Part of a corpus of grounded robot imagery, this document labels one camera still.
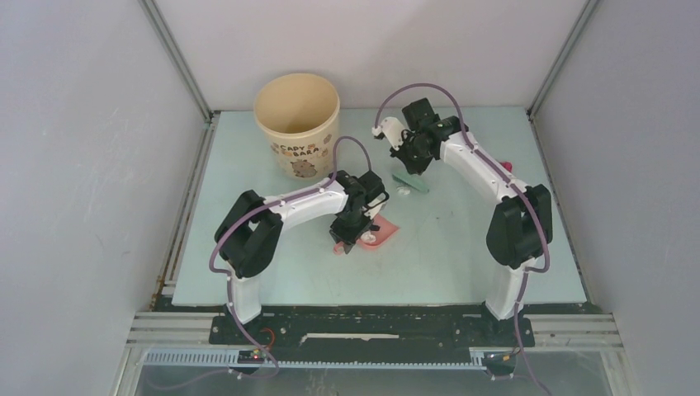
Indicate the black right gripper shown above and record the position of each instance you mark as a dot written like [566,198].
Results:
[418,167]

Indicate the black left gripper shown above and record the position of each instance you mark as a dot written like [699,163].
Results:
[349,238]

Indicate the green hand brush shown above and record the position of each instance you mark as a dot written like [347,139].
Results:
[408,181]

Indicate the pink plastic dustpan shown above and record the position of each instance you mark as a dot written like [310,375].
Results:
[359,230]

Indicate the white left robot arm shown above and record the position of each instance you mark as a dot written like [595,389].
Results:
[248,236]

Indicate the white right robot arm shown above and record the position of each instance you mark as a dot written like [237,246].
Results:
[520,229]

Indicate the small white paper scrap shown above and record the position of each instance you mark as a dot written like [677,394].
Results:
[368,238]

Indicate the beige capybara bucket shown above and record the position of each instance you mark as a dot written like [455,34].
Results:
[298,113]

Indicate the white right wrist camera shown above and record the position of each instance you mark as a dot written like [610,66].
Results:
[391,129]

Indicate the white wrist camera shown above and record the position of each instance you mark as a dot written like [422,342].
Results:
[391,129]
[373,208]

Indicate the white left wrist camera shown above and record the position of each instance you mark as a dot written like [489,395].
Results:
[373,208]

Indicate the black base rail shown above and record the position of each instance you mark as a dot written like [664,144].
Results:
[388,333]

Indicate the grey cable duct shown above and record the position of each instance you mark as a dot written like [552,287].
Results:
[244,359]

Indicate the right aluminium frame post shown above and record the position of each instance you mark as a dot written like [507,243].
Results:
[582,21]

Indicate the aluminium frame post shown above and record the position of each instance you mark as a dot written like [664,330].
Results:
[165,35]
[582,21]

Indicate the left aluminium frame post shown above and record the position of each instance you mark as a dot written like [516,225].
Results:
[165,35]

